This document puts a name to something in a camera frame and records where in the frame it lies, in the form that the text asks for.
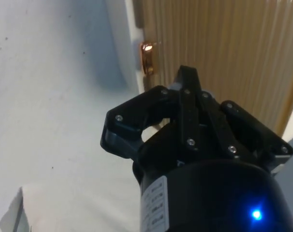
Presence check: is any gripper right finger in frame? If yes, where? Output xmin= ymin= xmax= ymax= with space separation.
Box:
xmin=189 ymin=65 xmax=293 ymax=174

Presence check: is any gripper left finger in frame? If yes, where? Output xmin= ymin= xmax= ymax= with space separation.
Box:
xmin=99 ymin=65 xmax=200 ymax=159

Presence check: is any rounded box lid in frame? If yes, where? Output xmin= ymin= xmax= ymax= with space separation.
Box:
xmin=136 ymin=0 xmax=293 ymax=136

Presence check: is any cream box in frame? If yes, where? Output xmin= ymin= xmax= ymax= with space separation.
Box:
xmin=110 ymin=0 xmax=293 ymax=144

